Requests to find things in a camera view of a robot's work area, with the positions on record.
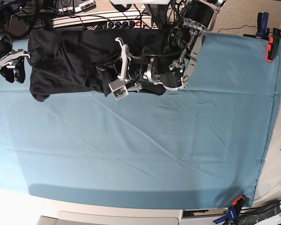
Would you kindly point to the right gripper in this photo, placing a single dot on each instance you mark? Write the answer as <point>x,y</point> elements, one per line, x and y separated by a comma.
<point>11,61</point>

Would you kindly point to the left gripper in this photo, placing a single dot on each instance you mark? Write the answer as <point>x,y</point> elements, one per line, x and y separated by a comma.
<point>136,71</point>

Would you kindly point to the black T-shirt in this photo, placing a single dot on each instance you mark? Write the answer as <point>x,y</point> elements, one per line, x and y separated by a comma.
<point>65,61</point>

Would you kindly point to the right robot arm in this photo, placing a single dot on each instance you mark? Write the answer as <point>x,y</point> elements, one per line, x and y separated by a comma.
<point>9,8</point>

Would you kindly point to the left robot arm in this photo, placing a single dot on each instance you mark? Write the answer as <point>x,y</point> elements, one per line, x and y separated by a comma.
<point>172,69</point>

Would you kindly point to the white power strip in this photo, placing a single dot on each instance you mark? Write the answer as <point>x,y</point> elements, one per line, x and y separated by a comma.
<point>122,24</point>

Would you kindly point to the blue table cloth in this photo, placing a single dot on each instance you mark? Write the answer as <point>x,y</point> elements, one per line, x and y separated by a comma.
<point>197,148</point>

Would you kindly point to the blue black clamp top right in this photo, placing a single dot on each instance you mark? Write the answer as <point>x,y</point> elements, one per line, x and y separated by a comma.
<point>262,29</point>

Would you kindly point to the orange black clamp top right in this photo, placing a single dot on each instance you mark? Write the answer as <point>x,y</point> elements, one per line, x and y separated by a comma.
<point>272,46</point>

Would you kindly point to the white box bottom edge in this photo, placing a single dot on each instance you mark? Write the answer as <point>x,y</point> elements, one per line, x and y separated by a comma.
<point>71,218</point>

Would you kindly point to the orange blue clamp bottom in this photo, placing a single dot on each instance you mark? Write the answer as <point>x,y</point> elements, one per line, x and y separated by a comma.
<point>233,212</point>

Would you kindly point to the black bag bottom right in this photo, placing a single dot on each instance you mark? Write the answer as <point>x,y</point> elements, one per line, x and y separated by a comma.
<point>266,211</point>

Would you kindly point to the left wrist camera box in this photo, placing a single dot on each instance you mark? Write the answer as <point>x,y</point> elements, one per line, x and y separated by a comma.
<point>118,89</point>

